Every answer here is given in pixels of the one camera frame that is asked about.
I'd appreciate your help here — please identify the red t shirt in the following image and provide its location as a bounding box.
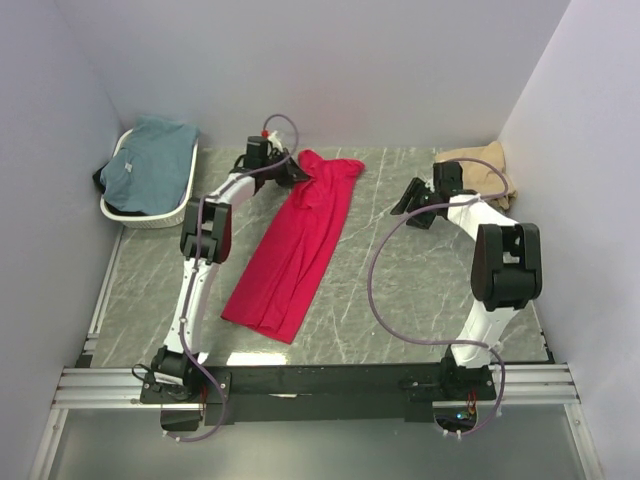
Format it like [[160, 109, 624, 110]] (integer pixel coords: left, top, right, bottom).
[[221, 149, 365, 344]]

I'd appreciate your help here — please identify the beige folded t shirt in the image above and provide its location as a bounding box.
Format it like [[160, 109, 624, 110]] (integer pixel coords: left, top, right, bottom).
[[433, 140, 519, 211]]

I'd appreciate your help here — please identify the black garment in basket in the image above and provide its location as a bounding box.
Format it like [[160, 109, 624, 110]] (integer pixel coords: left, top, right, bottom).
[[92, 165, 144, 217]]

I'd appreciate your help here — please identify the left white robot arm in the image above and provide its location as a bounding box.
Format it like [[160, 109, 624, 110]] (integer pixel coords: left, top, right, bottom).
[[145, 129, 309, 390]]

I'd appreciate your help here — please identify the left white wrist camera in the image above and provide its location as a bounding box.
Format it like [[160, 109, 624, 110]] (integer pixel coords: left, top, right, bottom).
[[261, 129, 284, 151]]

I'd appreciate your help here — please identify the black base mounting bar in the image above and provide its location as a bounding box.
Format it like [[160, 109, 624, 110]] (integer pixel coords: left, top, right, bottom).
[[140, 360, 497, 427]]

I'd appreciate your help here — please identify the aluminium frame rail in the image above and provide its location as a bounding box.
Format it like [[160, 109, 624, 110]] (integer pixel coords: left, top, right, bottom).
[[52, 289, 581, 409]]

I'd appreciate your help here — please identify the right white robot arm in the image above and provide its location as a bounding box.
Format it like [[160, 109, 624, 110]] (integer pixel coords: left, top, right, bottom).
[[391, 161, 543, 368]]

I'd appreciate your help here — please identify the white laundry basket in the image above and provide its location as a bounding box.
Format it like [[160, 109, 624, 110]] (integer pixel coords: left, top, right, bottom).
[[99, 140, 199, 229]]

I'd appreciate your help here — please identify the teal blue t shirt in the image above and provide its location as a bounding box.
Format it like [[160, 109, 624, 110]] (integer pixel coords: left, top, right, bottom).
[[101, 115, 199, 215]]

